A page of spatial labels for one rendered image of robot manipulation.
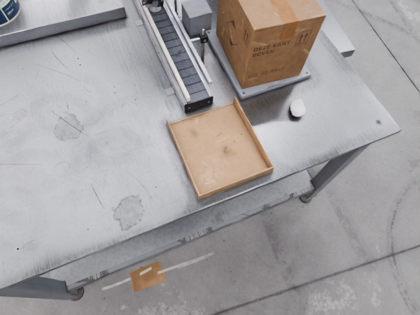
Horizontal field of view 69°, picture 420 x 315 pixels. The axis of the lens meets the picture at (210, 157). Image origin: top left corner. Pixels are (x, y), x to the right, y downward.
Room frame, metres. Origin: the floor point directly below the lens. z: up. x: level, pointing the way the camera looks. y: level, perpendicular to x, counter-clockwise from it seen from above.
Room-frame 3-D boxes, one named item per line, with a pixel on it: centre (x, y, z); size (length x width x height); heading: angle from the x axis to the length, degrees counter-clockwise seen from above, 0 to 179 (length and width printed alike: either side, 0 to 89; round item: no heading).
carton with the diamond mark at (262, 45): (0.92, -0.14, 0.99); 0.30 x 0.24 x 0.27; 23
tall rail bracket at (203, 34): (0.85, 0.08, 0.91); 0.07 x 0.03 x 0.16; 118
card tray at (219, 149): (0.49, -0.02, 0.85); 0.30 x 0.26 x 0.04; 28
